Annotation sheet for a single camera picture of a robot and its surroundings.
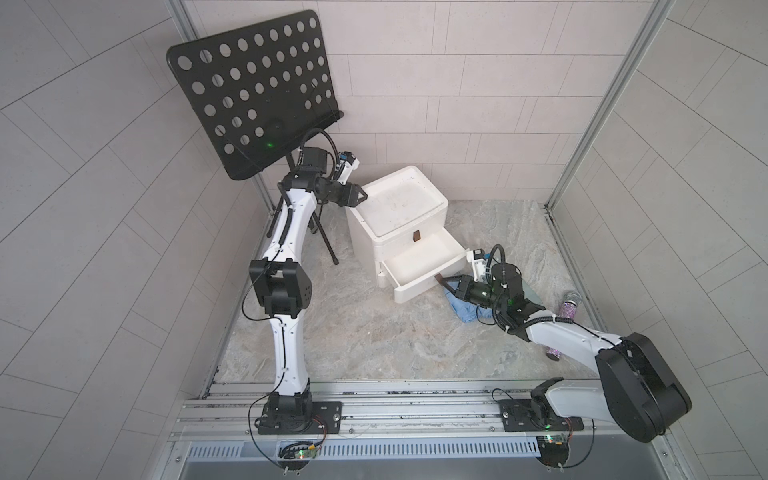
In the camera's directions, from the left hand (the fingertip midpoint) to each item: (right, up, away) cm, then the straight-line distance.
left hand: (363, 189), depth 89 cm
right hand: (+22, -27, -8) cm, 36 cm away
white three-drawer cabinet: (+12, -12, -9) cm, 19 cm away
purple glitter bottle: (+62, -33, -1) cm, 71 cm away
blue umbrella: (+30, -36, -3) cm, 47 cm away
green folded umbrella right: (+51, -32, +2) cm, 61 cm away
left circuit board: (-12, -62, -24) cm, 68 cm away
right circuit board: (+47, -64, -20) cm, 82 cm away
